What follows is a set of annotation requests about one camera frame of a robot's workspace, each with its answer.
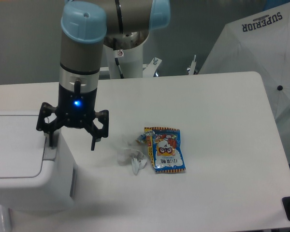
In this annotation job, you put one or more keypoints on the small torn blue wrapper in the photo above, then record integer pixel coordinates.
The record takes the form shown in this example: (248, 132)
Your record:
(141, 139)

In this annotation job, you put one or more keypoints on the blue cartoon snack bag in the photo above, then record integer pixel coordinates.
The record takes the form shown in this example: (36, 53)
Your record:
(163, 145)

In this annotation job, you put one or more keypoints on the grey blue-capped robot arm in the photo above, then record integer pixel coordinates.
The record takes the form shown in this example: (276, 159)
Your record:
(85, 27)

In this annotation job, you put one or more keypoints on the white Superior umbrella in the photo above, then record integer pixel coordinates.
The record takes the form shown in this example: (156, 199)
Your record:
(257, 43)

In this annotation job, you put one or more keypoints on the white push-lid trash can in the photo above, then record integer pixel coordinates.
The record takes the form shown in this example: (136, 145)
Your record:
(33, 175)

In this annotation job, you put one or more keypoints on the crumpled white paper wrapper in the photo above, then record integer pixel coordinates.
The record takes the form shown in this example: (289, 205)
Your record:
(129, 152)

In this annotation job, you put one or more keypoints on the white metal base bracket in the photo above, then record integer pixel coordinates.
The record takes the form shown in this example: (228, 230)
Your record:
(149, 70)

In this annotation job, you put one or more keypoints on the silver clamp bracket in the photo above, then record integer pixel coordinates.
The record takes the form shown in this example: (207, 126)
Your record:
(192, 68)

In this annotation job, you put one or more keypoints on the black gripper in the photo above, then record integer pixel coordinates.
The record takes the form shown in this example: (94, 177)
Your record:
(74, 111)

